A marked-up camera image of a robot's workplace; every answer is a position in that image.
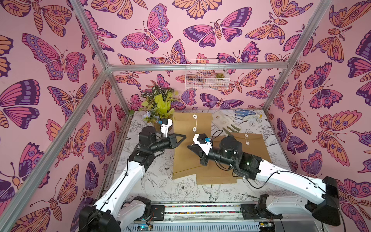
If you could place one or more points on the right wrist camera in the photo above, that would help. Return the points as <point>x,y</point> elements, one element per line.
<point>204,142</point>

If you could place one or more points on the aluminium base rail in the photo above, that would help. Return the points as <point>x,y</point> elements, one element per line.
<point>222,217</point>

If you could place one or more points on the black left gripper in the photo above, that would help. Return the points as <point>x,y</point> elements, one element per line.
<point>169,141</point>

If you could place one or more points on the potted green plant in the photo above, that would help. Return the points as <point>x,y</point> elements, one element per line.
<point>157,105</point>

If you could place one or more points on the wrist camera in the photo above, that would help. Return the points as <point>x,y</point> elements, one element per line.
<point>165,125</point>
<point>204,142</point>

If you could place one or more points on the white wire basket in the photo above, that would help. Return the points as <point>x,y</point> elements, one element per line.
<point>200,74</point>

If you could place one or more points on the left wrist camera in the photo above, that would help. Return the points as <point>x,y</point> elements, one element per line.
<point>165,125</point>

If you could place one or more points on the small succulent in basket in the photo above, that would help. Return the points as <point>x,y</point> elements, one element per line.
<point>219,75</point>

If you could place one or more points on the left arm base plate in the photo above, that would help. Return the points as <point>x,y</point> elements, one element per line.
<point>150,213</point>

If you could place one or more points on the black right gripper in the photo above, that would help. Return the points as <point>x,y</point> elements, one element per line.
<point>203,153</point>

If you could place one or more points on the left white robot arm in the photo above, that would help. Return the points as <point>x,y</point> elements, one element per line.
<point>112,212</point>

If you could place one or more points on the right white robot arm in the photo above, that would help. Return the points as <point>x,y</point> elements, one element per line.
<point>313,196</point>

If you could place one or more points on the blue dotted knit glove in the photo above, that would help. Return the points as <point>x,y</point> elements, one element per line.
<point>243,113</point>

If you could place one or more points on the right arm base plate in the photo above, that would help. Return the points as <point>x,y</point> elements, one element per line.
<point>254,211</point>

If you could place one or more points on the brown kraft file bag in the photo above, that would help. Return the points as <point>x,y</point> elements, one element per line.
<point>213,175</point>

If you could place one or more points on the aluminium frame post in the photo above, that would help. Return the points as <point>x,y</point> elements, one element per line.
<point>297,51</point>

